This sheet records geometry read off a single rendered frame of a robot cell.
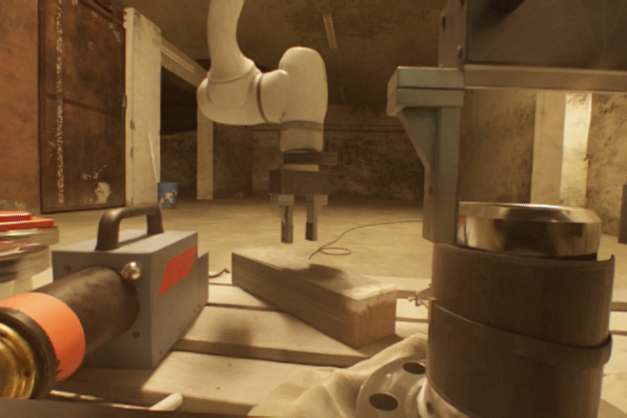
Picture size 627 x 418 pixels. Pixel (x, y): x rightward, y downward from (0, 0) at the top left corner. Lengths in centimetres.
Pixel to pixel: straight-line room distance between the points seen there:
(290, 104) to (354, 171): 1006
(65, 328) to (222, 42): 54
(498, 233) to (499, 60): 12
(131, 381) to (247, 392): 16
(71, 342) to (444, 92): 38
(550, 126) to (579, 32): 558
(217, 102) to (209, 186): 779
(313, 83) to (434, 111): 50
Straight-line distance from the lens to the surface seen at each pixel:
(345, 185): 1073
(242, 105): 74
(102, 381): 55
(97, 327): 45
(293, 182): 68
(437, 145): 21
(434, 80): 21
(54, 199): 485
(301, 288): 65
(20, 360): 39
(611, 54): 25
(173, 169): 1246
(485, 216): 28
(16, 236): 119
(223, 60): 74
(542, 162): 573
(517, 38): 23
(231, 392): 48
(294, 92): 69
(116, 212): 54
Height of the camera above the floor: 40
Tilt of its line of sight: 4 degrees down
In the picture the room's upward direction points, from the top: 1 degrees clockwise
